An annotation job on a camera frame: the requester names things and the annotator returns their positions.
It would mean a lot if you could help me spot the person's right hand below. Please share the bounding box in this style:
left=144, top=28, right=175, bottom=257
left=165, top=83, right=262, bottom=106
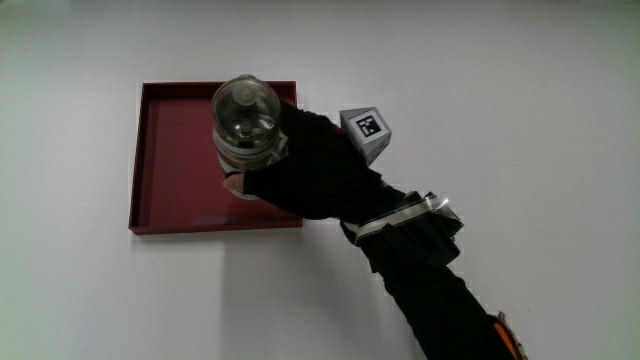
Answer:
left=222, top=101, right=393, bottom=225

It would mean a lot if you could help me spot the clear plastic bottle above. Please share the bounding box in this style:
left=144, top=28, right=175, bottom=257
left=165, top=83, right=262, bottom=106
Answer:
left=211, top=74, right=290, bottom=201

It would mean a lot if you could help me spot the person's right forearm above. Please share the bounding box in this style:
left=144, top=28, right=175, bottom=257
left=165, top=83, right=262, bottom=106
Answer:
left=339, top=191, right=529, bottom=360

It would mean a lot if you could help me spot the dark red square tray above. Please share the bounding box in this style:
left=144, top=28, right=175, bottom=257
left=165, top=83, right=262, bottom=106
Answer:
left=128, top=80, right=305, bottom=236

